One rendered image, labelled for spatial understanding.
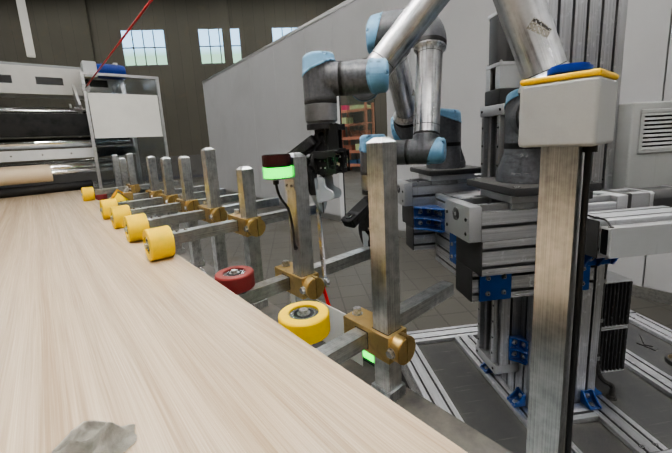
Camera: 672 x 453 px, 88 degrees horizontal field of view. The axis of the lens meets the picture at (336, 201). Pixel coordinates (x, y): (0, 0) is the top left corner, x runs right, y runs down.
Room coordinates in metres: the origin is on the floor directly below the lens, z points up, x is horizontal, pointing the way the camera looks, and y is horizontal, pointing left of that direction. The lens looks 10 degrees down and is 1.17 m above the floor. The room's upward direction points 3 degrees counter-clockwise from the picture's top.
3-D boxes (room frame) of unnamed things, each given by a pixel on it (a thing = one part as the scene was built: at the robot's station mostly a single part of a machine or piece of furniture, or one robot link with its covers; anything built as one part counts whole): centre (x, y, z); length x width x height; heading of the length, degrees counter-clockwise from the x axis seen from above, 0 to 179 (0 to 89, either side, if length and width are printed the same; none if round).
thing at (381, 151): (0.57, -0.08, 0.93); 0.04 x 0.04 x 0.48; 40
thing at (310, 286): (0.77, 0.10, 0.85); 0.14 x 0.06 x 0.05; 40
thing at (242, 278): (0.69, 0.22, 0.85); 0.08 x 0.08 x 0.11
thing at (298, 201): (0.76, 0.08, 0.91); 0.04 x 0.04 x 0.48; 40
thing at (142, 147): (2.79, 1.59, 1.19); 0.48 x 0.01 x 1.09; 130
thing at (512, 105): (0.89, -0.50, 1.20); 0.13 x 0.12 x 0.14; 174
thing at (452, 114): (1.39, -0.44, 1.20); 0.13 x 0.12 x 0.14; 65
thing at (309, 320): (0.50, 0.06, 0.85); 0.08 x 0.08 x 0.11
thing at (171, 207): (1.37, 0.58, 0.95); 0.50 x 0.04 x 0.04; 130
